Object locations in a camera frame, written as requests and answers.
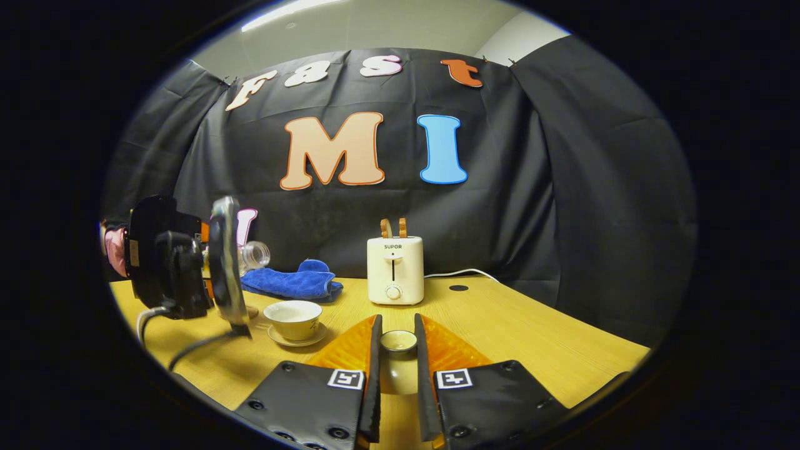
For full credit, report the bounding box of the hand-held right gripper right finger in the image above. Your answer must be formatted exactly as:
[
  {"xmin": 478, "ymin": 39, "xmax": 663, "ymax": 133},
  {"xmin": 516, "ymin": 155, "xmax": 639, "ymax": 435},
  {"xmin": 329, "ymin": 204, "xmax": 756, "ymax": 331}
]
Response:
[{"xmin": 414, "ymin": 313, "xmax": 571, "ymax": 450}]

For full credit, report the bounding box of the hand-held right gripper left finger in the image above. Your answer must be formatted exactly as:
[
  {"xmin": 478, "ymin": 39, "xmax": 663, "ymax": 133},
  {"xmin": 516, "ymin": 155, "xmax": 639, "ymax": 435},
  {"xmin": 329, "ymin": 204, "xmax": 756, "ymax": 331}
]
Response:
[{"xmin": 232, "ymin": 314, "xmax": 383, "ymax": 450}]

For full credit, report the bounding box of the cream teacup lid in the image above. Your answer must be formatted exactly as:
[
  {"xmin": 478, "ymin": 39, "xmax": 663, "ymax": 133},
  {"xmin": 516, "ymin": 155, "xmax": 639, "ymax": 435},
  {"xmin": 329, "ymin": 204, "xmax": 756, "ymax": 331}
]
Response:
[{"xmin": 379, "ymin": 329, "xmax": 419, "ymax": 396}]

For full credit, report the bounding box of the clear glass water bottle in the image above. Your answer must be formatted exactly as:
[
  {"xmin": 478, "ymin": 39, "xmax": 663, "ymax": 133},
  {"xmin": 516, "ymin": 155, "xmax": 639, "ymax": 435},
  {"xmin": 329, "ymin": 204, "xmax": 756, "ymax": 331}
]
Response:
[{"xmin": 236, "ymin": 241, "xmax": 271, "ymax": 277}]

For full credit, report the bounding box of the cream ceramic teacup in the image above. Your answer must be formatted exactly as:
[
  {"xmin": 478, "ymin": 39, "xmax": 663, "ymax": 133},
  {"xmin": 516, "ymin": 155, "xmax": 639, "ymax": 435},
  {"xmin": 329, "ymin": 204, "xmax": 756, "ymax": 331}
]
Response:
[{"xmin": 263, "ymin": 300, "xmax": 323, "ymax": 341}]

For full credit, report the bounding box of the cream teacup saucer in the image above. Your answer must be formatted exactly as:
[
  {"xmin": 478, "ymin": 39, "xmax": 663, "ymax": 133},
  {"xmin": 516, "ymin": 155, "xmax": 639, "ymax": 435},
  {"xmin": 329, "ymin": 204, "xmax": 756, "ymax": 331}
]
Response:
[{"xmin": 267, "ymin": 322, "xmax": 328, "ymax": 348}]

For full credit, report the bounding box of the blue towel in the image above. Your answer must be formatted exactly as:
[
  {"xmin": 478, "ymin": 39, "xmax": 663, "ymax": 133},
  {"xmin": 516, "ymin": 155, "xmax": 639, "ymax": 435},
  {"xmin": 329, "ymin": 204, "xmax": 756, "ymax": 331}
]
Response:
[{"xmin": 241, "ymin": 259, "xmax": 344, "ymax": 304}]

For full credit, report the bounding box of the white toaster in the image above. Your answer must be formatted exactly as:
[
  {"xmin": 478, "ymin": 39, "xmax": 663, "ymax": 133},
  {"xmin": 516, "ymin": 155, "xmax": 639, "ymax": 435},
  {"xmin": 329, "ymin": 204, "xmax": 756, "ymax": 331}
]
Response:
[{"xmin": 366, "ymin": 236, "xmax": 425, "ymax": 306}]

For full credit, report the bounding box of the black backdrop cloth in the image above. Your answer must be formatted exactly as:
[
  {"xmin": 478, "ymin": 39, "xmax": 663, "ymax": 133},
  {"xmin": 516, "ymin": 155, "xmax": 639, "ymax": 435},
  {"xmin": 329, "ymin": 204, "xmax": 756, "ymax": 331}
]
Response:
[{"xmin": 103, "ymin": 47, "xmax": 698, "ymax": 344}]

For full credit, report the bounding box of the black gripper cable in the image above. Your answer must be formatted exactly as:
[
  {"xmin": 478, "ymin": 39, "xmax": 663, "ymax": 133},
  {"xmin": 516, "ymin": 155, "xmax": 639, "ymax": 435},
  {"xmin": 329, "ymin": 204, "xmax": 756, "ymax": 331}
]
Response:
[{"xmin": 167, "ymin": 330, "xmax": 248, "ymax": 371}]

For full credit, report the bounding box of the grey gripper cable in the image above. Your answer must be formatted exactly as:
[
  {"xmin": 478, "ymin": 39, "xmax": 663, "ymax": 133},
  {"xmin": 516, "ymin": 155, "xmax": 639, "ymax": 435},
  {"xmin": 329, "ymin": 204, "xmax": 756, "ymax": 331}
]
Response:
[{"xmin": 136, "ymin": 305, "xmax": 173, "ymax": 348}]

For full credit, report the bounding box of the white power cable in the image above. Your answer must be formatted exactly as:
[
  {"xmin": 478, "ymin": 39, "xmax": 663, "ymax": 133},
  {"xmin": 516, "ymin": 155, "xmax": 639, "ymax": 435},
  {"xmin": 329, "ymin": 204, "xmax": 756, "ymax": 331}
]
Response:
[{"xmin": 424, "ymin": 268, "xmax": 501, "ymax": 284}]

